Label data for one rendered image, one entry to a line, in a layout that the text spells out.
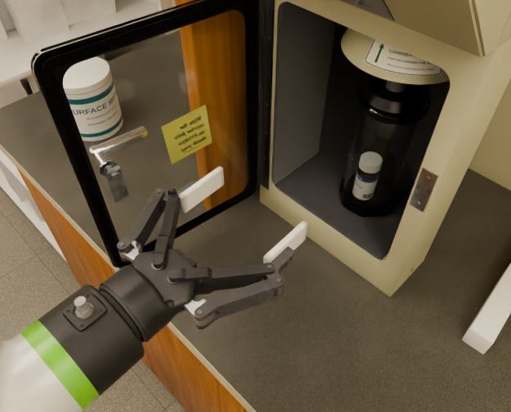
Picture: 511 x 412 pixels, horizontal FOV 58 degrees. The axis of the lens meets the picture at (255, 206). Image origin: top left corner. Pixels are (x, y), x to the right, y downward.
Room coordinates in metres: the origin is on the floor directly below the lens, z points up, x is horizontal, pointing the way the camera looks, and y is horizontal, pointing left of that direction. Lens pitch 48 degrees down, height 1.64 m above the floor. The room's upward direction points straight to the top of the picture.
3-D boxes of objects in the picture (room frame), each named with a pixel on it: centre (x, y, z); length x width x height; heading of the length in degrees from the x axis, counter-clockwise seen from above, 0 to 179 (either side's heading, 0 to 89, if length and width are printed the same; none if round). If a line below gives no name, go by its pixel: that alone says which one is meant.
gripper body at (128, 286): (0.26, 0.11, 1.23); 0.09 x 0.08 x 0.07; 138
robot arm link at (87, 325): (0.20, 0.15, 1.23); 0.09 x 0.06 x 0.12; 48
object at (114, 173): (0.45, 0.20, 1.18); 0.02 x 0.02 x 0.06; 37
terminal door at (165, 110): (0.53, 0.12, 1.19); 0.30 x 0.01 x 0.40; 127
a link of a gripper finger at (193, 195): (0.40, 0.07, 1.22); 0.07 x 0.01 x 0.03; 138
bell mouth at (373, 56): (0.58, -0.21, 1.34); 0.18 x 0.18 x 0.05
